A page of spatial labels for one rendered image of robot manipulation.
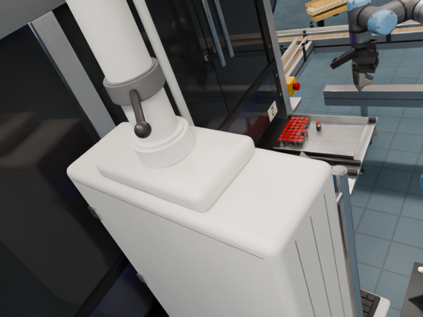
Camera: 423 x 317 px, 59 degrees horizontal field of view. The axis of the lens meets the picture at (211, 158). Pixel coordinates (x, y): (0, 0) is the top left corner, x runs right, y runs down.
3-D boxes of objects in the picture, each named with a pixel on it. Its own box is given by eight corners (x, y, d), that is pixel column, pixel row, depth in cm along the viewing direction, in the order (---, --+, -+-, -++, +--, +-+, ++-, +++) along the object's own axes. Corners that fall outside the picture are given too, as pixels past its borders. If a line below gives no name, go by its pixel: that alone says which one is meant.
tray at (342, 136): (274, 153, 165) (273, 148, 163) (294, 119, 181) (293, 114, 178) (354, 162, 146) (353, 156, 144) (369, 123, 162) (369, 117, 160)
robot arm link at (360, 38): (346, 34, 131) (352, 24, 136) (347, 46, 134) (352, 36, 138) (369, 33, 127) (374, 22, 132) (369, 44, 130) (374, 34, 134)
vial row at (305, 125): (293, 149, 163) (291, 141, 161) (306, 125, 174) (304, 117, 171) (298, 150, 162) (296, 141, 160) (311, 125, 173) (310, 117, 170)
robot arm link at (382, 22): (409, 3, 113) (386, -3, 122) (376, 17, 113) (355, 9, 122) (408, 27, 118) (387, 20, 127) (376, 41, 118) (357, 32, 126)
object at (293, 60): (276, 117, 193) (270, 91, 184) (250, 116, 202) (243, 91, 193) (316, 54, 234) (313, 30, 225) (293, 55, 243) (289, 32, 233)
